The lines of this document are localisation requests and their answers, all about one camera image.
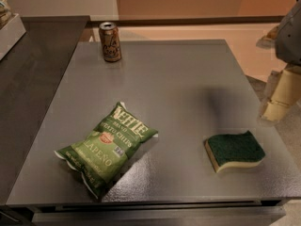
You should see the green and yellow sponge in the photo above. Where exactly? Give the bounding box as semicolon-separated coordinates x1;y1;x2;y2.
205;131;265;173

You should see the table front drawer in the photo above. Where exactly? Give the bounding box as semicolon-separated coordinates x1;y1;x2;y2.
32;206;286;226

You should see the green Kettle chips bag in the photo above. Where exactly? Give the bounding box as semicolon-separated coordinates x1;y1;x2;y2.
55;102;158;199

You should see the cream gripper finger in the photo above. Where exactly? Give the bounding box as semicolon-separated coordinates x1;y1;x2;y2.
256;25;279;49
258;64;301;126

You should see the dark side counter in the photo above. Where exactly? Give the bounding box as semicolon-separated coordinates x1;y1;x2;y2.
0;16;89;206

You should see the white box on counter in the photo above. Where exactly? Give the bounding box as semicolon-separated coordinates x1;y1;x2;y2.
0;14;26;60

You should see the orange soda can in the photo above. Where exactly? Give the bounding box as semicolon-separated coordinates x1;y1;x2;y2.
99;22;121;62

